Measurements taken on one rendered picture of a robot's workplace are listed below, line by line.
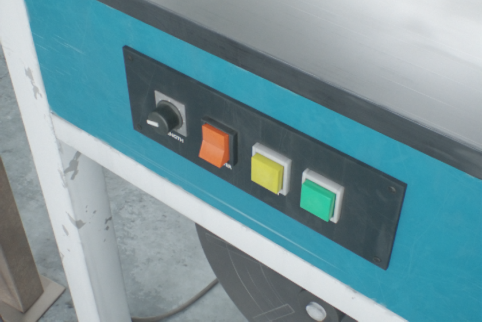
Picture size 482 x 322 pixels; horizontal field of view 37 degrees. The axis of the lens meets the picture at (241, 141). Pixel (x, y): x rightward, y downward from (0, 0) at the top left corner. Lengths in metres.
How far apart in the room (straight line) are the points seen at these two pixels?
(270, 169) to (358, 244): 0.08
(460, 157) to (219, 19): 0.19
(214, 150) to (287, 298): 0.47
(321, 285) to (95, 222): 0.37
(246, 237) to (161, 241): 0.70
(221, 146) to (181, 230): 0.79
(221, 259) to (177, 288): 0.23
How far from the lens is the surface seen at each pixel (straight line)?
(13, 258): 1.16
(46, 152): 0.80
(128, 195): 1.39
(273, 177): 0.52
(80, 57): 0.65
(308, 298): 0.89
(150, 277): 1.27
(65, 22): 0.64
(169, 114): 0.57
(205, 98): 0.54
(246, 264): 1.00
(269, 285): 0.99
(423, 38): 0.50
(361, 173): 0.49
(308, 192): 0.51
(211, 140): 0.55
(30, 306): 1.26
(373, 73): 0.47
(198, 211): 0.65
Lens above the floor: 1.02
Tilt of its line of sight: 43 degrees down
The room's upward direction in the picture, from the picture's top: straight up
